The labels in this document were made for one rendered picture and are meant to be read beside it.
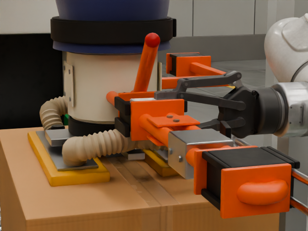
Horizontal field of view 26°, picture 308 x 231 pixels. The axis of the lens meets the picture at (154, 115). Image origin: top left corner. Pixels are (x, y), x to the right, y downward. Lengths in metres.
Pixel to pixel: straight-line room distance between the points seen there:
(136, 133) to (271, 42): 0.37
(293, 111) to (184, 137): 0.29
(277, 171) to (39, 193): 0.50
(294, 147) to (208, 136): 0.82
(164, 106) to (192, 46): 9.46
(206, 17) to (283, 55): 9.47
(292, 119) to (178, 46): 9.31
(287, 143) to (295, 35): 0.47
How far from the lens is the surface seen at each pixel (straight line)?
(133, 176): 1.15
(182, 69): 1.58
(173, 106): 0.99
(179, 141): 0.81
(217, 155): 0.70
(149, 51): 1.00
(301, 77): 1.16
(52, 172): 1.12
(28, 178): 1.16
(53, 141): 1.22
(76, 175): 1.11
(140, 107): 0.98
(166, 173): 1.15
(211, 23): 10.71
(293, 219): 1.69
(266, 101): 1.05
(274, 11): 4.12
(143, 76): 1.04
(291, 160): 0.70
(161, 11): 1.20
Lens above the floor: 1.28
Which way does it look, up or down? 12 degrees down
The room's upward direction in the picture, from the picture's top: straight up
